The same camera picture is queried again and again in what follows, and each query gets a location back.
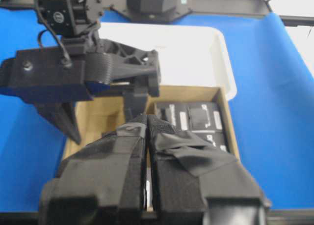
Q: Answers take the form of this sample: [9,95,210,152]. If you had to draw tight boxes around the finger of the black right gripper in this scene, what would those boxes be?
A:
[122,87,148,121]
[34,103,81,144]

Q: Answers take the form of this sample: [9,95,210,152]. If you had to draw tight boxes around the white plastic bin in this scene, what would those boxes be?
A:
[99,22,237,100]

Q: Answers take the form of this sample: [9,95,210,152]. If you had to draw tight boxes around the open cardboard box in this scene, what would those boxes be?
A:
[61,84,241,212]

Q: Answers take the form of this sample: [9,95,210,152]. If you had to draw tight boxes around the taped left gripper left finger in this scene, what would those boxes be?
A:
[40,114,147,225]

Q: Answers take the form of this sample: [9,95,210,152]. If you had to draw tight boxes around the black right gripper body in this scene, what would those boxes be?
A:
[0,39,160,104]

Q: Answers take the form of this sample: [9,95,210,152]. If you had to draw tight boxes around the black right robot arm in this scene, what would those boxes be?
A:
[0,0,161,144]

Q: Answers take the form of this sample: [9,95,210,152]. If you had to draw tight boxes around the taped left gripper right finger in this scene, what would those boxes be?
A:
[148,115,270,225]

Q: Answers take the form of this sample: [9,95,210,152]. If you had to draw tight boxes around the blue table cloth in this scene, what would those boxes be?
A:
[0,13,314,212]

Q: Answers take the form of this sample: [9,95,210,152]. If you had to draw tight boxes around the black Dynamixel box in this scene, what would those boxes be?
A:
[154,102,223,133]
[192,131,230,152]

